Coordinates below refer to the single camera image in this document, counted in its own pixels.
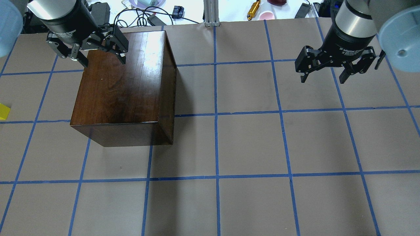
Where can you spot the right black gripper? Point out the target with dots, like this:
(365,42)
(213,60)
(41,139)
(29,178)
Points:
(346,43)

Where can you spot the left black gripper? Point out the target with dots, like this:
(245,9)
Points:
(69,25)

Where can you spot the yellow block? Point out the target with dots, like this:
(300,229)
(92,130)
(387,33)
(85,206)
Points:
(4,111)

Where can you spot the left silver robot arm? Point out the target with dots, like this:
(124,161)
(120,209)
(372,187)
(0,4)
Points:
(12,17)

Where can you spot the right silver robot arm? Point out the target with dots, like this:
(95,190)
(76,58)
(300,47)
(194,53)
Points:
(395,22)

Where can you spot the dark wooden drawer cabinet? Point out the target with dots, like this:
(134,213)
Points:
(132,104)

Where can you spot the black power adapter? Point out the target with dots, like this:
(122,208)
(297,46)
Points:
(101,13)

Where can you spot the purple plate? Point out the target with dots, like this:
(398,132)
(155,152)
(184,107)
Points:
(143,4)

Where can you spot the pink cup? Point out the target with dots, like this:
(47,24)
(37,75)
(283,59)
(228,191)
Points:
(266,15)

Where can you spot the small blue connector box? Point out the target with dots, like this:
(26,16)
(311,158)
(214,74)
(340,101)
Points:
(178,12)

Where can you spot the gold cylinder tool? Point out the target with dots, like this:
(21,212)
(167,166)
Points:
(253,10)

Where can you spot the aluminium frame post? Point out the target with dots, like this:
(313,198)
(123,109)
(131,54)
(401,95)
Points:
(211,13)

